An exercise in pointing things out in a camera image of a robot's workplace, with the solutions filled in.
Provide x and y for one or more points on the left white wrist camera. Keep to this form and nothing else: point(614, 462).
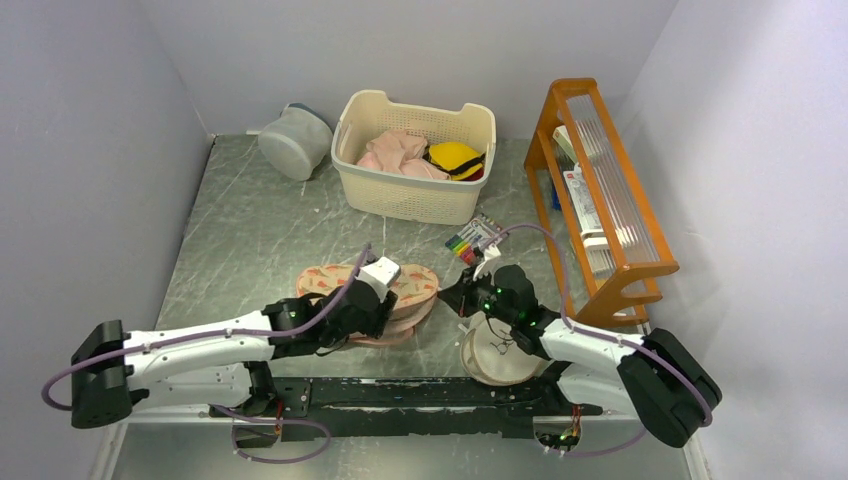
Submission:
point(380, 275)

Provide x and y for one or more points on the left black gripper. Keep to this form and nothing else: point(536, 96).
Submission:
point(385, 310)

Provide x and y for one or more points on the floral mesh laundry bag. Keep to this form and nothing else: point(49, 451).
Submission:
point(416, 288)

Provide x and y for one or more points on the beige round glasses pouch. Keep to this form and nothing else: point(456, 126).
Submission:
point(490, 355)

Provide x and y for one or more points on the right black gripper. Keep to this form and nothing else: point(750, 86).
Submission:
point(461, 293)

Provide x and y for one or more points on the yellow black cloth in basket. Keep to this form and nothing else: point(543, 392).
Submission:
point(458, 160)

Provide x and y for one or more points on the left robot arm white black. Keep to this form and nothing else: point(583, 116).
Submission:
point(118, 372)

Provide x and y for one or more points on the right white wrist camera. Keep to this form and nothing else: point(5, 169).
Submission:
point(487, 261)

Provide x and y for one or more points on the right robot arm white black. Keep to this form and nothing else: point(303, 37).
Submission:
point(652, 377)

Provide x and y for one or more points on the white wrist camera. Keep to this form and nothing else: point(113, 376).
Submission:
point(487, 261)
point(380, 275)

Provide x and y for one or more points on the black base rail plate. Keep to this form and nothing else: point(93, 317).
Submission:
point(360, 407)

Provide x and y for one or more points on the white box in rack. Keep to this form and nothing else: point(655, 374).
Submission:
point(583, 204)

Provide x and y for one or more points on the marker pen pack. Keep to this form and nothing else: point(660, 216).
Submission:
point(479, 229)

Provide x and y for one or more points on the grey round mesh bag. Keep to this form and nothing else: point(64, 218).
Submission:
point(297, 142)

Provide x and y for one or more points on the orange wooden rack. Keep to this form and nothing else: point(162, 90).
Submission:
point(622, 281)

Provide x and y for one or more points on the cream plastic laundry basket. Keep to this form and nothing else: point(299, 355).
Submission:
point(367, 115)

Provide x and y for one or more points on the pink cloth in basket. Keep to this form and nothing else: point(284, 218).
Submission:
point(398, 152)

